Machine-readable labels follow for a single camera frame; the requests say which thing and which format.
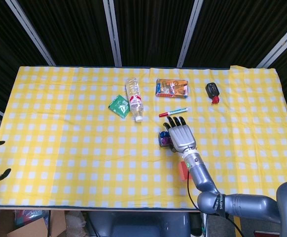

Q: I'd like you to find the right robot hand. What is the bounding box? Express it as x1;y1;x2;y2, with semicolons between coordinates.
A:
163;116;198;153

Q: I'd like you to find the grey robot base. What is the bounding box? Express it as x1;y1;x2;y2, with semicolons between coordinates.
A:
86;211;191;237

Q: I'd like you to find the blue toy brick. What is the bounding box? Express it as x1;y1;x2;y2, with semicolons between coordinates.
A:
159;131;173;149

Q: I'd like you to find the orange cube block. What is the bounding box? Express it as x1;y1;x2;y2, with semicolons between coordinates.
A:
178;161;190;182

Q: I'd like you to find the red capped marker pen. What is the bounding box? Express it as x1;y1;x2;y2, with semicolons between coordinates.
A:
158;107;189;118

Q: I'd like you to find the orange snack package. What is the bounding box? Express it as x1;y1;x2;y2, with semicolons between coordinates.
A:
154;78;190;99

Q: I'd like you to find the black key fob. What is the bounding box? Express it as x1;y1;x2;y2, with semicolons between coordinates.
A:
205;82;220;99

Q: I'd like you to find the clear plastic water bottle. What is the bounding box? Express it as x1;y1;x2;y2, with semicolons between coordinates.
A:
125;77;144;122

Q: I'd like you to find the colourful bag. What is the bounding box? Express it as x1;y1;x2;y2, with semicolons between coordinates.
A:
14;209;49;228

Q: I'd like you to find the green foil packet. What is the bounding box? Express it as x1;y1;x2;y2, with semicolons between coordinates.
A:
108;94;131;119

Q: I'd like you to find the brown cardboard box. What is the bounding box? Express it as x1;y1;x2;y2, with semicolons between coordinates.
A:
6;209;68;237

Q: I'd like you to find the yellow checkered tablecloth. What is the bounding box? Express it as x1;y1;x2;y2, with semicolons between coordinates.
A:
0;64;287;211

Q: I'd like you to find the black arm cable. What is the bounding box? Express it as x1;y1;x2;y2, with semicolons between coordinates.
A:
186;170;244;237

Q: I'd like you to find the grey partition post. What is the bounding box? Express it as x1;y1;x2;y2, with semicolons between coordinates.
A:
103;0;123;67
177;0;205;68
255;22;287;69
5;0;57;66

